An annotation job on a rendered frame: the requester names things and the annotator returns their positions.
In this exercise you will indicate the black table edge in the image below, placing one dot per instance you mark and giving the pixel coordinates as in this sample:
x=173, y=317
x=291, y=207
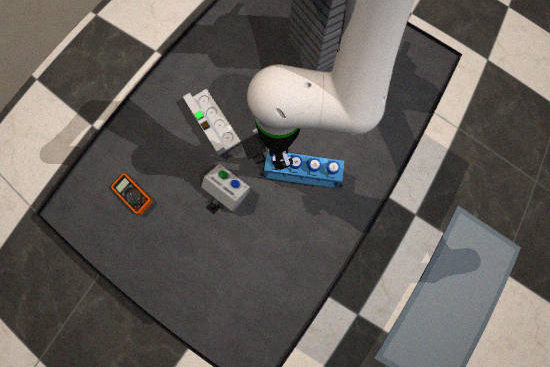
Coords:
x=125, y=100

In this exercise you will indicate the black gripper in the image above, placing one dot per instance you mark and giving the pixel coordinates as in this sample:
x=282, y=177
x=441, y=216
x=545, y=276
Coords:
x=282, y=160

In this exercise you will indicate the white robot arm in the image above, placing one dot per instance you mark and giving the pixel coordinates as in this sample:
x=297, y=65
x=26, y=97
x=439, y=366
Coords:
x=350, y=99

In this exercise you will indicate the white button panel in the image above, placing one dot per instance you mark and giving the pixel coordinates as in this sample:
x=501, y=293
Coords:
x=225, y=188

